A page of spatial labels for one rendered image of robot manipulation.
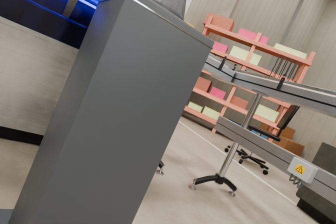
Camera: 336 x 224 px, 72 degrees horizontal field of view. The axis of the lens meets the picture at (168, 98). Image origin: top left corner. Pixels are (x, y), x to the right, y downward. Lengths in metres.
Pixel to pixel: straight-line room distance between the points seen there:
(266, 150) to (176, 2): 1.26
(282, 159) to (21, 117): 1.49
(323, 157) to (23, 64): 2.59
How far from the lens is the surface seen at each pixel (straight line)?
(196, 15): 5.86
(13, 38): 1.34
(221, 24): 5.43
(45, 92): 1.37
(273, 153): 1.63
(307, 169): 1.47
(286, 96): 1.66
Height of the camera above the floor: 0.65
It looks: 4 degrees down
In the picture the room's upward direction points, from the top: 24 degrees clockwise
